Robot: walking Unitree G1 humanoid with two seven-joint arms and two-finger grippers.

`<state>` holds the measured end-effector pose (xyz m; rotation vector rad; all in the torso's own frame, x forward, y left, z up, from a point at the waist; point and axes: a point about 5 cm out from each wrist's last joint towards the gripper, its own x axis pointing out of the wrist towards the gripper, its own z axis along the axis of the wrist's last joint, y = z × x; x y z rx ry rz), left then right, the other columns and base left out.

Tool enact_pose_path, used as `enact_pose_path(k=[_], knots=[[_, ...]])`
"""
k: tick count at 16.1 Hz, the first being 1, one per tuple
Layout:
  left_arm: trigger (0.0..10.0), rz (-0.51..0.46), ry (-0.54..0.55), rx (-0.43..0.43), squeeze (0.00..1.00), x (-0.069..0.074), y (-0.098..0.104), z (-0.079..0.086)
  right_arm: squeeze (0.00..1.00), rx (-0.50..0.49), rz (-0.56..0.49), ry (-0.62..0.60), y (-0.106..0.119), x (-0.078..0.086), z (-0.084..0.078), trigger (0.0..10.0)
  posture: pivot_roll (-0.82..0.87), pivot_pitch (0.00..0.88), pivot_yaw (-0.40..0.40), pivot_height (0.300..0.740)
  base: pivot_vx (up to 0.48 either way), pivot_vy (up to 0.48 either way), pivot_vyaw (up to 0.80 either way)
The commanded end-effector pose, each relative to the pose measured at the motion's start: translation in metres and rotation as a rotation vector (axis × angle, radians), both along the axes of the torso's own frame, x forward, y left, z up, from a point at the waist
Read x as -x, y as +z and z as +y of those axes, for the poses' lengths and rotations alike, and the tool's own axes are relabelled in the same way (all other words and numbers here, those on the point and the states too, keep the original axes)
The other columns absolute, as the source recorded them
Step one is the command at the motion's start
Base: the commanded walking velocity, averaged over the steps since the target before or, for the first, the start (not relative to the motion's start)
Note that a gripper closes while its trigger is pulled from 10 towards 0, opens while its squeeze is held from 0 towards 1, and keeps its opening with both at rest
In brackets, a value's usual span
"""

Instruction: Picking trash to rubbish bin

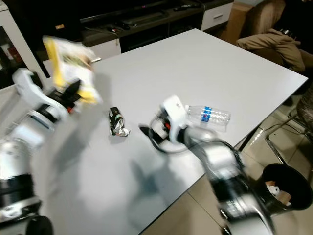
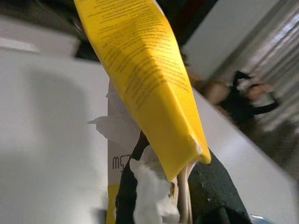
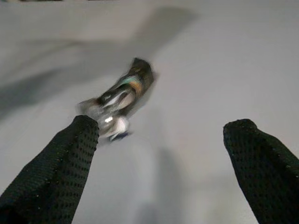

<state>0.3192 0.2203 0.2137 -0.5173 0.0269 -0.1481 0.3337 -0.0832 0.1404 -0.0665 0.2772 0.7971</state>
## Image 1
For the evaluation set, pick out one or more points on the yellow white snack bag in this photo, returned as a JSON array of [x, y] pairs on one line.
[[73, 61]]

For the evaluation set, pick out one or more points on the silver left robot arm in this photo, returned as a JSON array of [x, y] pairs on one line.
[[19, 152]]

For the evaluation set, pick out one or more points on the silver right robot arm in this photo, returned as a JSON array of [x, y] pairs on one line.
[[217, 156]]

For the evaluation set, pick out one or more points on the black rubbish bin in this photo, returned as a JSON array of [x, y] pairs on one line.
[[283, 174]]

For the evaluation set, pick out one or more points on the paper trash piece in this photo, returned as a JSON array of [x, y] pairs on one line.
[[279, 192]]

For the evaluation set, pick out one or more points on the crumpled black silver wrapper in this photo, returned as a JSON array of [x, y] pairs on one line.
[[118, 122]]

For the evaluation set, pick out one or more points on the clear bottle blue label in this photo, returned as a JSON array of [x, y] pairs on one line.
[[210, 116]]

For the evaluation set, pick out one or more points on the white glass door cabinet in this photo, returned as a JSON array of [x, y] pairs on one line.
[[17, 44]]

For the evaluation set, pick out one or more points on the dark tv stand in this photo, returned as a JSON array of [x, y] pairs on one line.
[[142, 27]]

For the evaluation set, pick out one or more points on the black remote control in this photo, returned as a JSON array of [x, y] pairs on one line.
[[182, 7]]

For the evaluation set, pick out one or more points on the white drawer unit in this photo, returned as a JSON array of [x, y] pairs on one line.
[[216, 15]]

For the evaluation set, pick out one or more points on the brown cardboard box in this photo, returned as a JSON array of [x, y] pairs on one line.
[[231, 22]]

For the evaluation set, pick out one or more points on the seated person khaki trousers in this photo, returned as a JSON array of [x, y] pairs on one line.
[[269, 46]]

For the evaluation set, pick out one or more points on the brown upholstered chair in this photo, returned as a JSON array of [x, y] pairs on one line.
[[261, 14]]

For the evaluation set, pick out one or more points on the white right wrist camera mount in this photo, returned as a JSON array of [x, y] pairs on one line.
[[176, 115]]

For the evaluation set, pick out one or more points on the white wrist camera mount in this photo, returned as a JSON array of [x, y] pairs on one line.
[[176, 115], [27, 85]]

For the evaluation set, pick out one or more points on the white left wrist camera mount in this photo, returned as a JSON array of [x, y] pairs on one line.
[[27, 85]]

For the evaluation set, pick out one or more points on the black metal frame chair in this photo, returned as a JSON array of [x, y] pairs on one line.
[[276, 142]]

